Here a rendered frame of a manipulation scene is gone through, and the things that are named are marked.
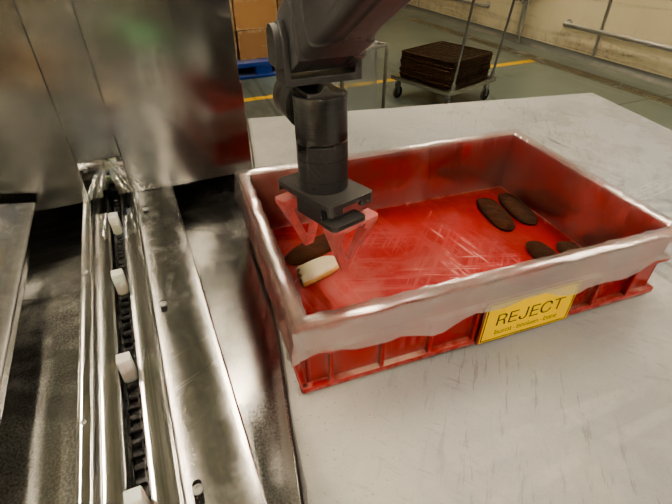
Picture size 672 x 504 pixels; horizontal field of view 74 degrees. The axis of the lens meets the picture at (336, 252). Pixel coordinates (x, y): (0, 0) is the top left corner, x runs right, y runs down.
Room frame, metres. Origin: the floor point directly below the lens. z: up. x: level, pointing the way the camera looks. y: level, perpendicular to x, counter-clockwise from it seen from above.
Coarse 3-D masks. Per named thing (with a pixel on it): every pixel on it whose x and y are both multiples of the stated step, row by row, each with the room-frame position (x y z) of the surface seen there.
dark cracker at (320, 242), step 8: (320, 240) 0.52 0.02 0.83; (296, 248) 0.50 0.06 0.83; (304, 248) 0.50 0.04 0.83; (312, 248) 0.50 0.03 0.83; (320, 248) 0.50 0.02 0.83; (328, 248) 0.51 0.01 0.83; (288, 256) 0.49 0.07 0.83; (296, 256) 0.49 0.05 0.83; (304, 256) 0.49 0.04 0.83; (312, 256) 0.49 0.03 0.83; (296, 264) 0.48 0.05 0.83
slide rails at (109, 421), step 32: (128, 192) 0.63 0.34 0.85; (96, 224) 0.54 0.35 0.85; (128, 224) 0.54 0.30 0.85; (96, 256) 0.46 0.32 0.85; (128, 256) 0.46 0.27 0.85; (96, 288) 0.40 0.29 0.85; (96, 320) 0.35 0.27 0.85; (96, 352) 0.30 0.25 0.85; (96, 384) 0.26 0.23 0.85; (160, 384) 0.26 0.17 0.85; (96, 416) 0.23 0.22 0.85; (160, 416) 0.23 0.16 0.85; (96, 448) 0.20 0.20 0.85; (160, 448) 0.20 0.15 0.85; (160, 480) 0.17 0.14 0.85
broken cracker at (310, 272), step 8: (328, 256) 0.49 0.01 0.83; (304, 264) 0.47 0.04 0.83; (312, 264) 0.47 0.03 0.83; (320, 264) 0.47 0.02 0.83; (328, 264) 0.47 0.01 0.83; (336, 264) 0.47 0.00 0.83; (304, 272) 0.45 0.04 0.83; (312, 272) 0.45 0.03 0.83; (320, 272) 0.45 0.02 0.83; (328, 272) 0.45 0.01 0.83; (304, 280) 0.44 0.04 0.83; (312, 280) 0.44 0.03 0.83
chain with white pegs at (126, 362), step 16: (112, 192) 0.65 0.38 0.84; (112, 208) 0.60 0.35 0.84; (112, 224) 0.53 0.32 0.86; (112, 272) 0.41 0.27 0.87; (128, 288) 0.41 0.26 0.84; (128, 304) 0.38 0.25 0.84; (128, 320) 0.36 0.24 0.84; (128, 336) 0.34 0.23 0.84; (128, 352) 0.28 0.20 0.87; (128, 368) 0.27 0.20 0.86; (128, 384) 0.27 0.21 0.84; (128, 400) 0.25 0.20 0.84; (128, 416) 0.23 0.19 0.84; (128, 432) 0.22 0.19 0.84; (144, 448) 0.20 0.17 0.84; (144, 464) 0.19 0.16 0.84; (144, 480) 0.18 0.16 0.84; (128, 496) 0.15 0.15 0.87; (144, 496) 0.15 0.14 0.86
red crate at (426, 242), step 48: (480, 192) 0.68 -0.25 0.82; (288, 240) 0.53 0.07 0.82; (384, 240) 0.53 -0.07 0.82; (432, 240) 0.53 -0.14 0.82; (480, 240) 0.53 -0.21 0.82; (528, 240) 0.53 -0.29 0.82; (336, 288) 0.43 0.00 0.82; (384, 288) 0.43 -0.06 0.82; (624, 288) 0.41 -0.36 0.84; (432, 336) 0.31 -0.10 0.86
